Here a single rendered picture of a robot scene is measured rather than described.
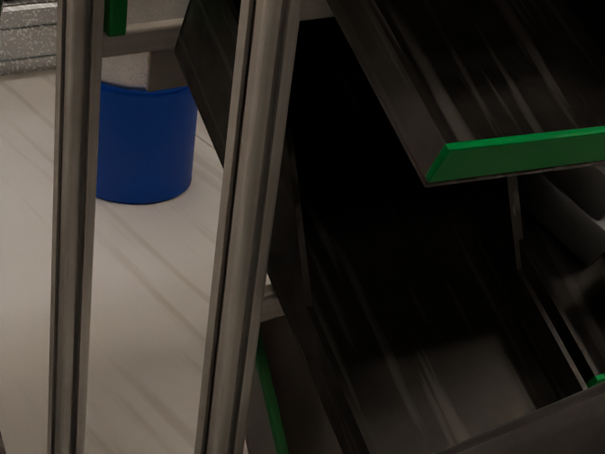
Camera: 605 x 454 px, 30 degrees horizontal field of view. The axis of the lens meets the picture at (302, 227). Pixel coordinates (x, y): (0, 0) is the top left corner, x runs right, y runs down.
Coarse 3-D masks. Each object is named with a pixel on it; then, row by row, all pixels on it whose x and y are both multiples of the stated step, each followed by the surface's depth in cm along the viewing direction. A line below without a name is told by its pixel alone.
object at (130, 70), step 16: (128, 0) 129; (144, 0) 129; (160, 0) 129; (176, 0) 131; (128, 16) 130; (144, 16) 130; (160, 16) 130; (176, 16) 132; (112, 64) 133; (128, 64) 133; (144, 64) 133; (112, 80) 134; (128, 80) 134; (144, 80) 134
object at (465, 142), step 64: (384, 0) 49; (448, 0) 51; (512, 0) 52; (576, 0) 53; (384, 64) 45; (448, 64) 48; (512, 64) 50; (576, 64) 51; (448, 128) 46; (512, 128) 47; (576, 128) 48
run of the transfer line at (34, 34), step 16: (16, 0) 171; (32, 0) 172; (48, 0) 173; (16, 16) 168; (32, 16) 170; (48, 16) 171; (0, 32) 168; (16, 32) 169; (32, 32) 171; (48, 32) 172; (0, 48) 169; (16, 48) 170; (32, 48) 172; (48, 48) 174; (0, 64) 170; (16, 64) 172; (32, 64) 173; (48, 64) 175
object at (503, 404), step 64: (192, 0) 61; (192, 64) 63; (320, 64) 68; (320, 128) 64; (384, 128) 66; (320, 192) 61; (384, 192) 63; (448, 192) 64; (512, 192) 60; (320, 256) 59; (384, 256) 60; (448, 256) 62; (512, 256) 60; (320, 320) 56; (384, 320) 58; (448, 320) 59; (512, 320) 60; (320, 384) 54; (384, 384) 55; (448, 384) 56; (512, 384) 58; (576, 384) 57; (384, 448) 53
